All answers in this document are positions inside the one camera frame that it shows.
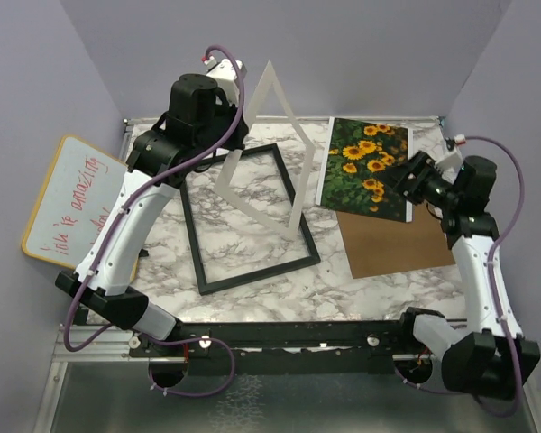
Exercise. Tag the sunflower photo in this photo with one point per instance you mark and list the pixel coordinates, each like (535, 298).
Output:
(356, 153)

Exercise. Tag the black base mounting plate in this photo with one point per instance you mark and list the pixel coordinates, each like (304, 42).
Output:
(210, 349)

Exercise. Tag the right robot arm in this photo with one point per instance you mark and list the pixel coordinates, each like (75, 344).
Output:
(491, 358)

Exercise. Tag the yellow rimmed whiteboard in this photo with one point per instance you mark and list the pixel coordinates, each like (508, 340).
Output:
(79, 191)

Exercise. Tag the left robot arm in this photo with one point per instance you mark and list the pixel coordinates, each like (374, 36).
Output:
(205, 113)

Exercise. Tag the brown backing board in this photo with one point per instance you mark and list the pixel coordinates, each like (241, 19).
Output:
(376, 246)

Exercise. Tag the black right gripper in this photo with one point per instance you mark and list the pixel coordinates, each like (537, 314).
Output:
(422, 165)

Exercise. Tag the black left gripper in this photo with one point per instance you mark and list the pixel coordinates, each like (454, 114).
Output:
(235, 140)

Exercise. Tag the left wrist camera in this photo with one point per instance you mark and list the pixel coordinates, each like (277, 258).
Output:
(225, 74)

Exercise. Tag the aluminium rail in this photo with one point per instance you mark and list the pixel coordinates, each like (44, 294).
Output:
(115, 344)

